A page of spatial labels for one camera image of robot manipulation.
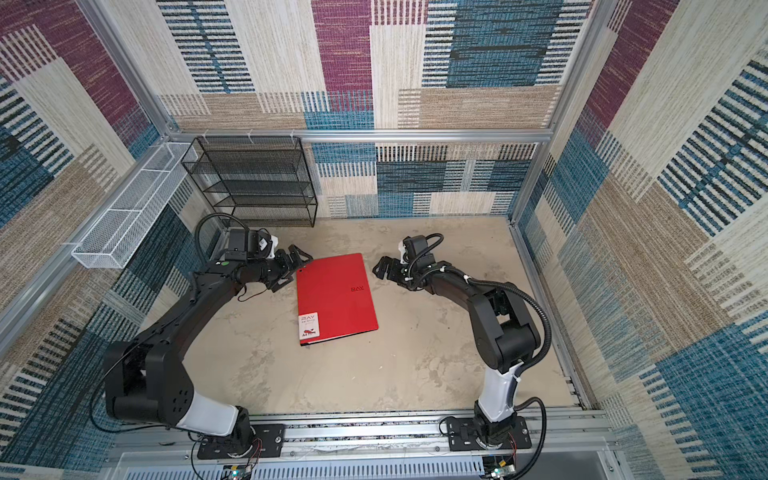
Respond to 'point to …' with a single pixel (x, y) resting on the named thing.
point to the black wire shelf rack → (260, 178)
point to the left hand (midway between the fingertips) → (305, 261)
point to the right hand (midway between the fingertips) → (384, 277)
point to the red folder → (334, 300)
